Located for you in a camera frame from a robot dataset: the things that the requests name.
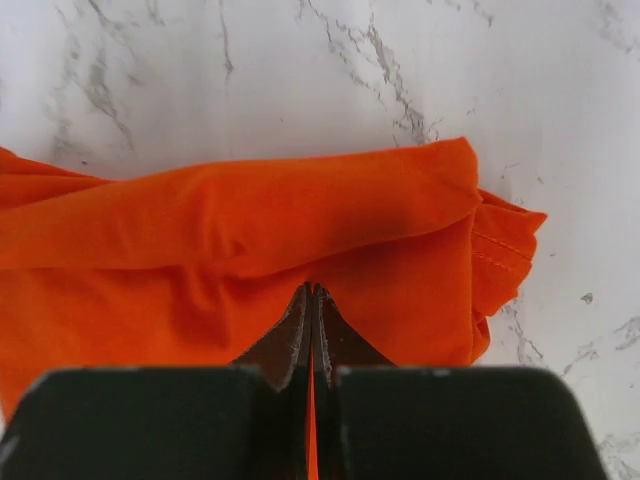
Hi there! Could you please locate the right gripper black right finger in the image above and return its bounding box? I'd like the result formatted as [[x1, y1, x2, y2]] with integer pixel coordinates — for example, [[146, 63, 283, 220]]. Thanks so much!
[[312, 286, 606, 479]]

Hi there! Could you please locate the orange t shirt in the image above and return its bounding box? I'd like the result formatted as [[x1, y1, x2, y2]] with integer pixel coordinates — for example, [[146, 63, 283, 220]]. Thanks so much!
[[1, 138, 545, 479]]

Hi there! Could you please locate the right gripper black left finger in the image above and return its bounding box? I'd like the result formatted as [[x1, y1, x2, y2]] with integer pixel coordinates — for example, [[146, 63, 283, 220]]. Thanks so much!
[[1, 284, 312, 479]]

